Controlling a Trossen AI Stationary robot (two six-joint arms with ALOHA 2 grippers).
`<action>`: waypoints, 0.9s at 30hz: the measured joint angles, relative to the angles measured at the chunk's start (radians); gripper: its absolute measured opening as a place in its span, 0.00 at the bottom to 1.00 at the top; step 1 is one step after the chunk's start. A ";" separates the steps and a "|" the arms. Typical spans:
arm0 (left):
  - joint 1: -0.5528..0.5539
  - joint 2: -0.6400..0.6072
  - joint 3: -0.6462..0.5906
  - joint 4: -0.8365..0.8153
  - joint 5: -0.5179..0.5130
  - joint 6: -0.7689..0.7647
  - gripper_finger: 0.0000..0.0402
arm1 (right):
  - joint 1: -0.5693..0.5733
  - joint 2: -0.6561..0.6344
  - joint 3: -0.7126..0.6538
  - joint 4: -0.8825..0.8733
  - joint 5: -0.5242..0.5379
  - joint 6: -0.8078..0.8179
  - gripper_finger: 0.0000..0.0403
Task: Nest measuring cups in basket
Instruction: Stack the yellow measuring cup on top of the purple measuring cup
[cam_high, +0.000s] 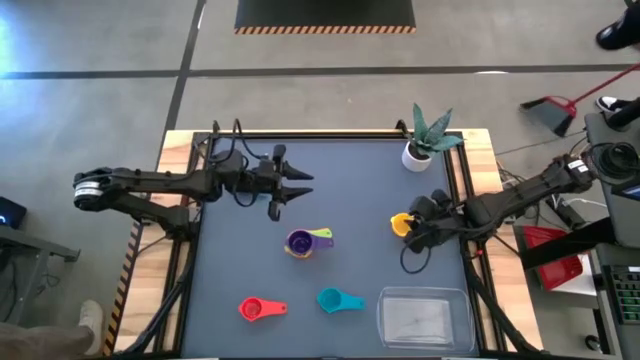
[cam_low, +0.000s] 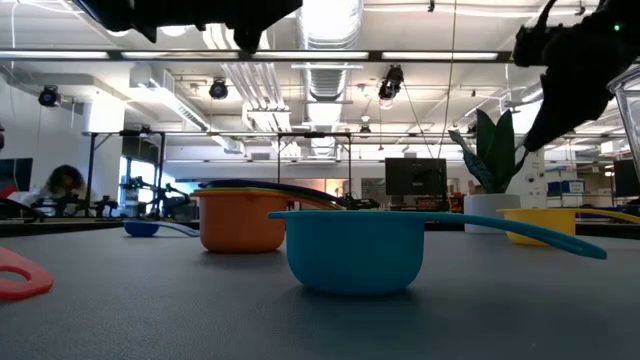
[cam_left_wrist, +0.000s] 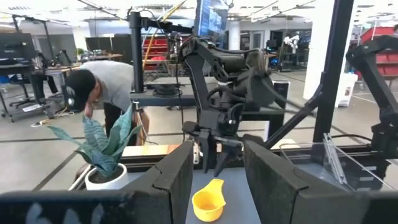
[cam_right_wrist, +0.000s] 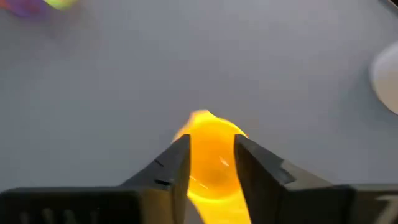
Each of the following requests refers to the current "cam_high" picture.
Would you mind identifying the black keyboard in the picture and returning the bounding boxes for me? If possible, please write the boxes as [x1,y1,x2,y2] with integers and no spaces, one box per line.
[602,264,640,326]

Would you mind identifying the black hazard-striped floor mat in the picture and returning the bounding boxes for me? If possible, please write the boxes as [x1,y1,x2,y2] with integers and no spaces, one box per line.
[233,0,418,35]

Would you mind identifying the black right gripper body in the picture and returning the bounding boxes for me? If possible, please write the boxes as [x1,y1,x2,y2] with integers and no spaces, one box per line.
[407,188,469,251]

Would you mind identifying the red broom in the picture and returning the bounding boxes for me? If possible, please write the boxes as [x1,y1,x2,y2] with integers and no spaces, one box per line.
[519,62,640,139]

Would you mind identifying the person's black-white shoe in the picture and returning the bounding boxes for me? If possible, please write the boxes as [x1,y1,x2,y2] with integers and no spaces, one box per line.
[595,95,624,114]

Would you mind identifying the red dustpan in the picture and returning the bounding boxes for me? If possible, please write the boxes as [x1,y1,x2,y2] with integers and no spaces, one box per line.
[522,224,584,291]

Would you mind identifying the person's leg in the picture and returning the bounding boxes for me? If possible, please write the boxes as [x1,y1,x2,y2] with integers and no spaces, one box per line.
[0,322,96,360]

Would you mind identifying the red plastic measuring cup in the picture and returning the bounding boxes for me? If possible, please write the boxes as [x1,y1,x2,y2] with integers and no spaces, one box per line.
[238,296,289,323]

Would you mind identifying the black electronic device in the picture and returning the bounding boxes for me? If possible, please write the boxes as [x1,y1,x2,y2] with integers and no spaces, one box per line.
[0,196,27,230]

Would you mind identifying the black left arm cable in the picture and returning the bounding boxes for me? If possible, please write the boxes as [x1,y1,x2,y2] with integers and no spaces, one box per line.
[232,118,264,209]

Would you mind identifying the grey equipment cart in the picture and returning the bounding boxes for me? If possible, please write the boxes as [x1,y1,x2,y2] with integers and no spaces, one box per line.
[584,97,640,360]

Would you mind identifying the clear plastic basket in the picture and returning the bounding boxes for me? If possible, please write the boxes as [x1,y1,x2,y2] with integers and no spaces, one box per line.
[376,285,476,353]

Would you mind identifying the black power strip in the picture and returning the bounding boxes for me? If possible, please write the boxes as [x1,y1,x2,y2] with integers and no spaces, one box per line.
[549,194,584,231]

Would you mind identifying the person's black shoe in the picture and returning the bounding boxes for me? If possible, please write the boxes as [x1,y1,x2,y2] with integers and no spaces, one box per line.
[595,2,640,51]

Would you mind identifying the black aluminium table frame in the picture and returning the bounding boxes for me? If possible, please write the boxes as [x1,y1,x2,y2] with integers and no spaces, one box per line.
[112,119,544,359]

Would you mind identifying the purple plastic measuring cup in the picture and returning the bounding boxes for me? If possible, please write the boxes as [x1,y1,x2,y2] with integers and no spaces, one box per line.
[285,228,335,257]

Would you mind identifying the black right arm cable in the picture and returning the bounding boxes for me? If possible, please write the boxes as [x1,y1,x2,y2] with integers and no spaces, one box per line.
[399,239,434,275]

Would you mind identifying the teal plastic measuring cup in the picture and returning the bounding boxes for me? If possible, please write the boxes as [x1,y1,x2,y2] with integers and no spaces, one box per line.
[316,287,367,315]

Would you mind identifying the person's white shoe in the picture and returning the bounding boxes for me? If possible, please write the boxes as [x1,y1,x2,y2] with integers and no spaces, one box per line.
[78,299,105,356]

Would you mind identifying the grey side table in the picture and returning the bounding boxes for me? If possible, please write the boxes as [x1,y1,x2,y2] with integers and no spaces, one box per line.
[0,224,81,321]

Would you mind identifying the snake plant in white pot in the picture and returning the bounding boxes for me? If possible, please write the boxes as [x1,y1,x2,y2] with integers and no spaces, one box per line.
[401,102,466,173]

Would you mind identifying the black coiled cable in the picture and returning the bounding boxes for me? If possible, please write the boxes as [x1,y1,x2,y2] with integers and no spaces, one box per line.
[589,142,640,181]

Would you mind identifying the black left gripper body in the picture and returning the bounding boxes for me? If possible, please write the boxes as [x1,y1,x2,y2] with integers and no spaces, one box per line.
[234,144,287,222]

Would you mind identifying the yellow plastic measuring cup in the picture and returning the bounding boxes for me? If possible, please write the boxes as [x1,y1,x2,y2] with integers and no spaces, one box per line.
[390,212,416,239]

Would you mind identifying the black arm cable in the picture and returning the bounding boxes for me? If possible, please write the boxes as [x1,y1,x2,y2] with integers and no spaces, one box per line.
[399,239,434,275]
[232,118,264,209]

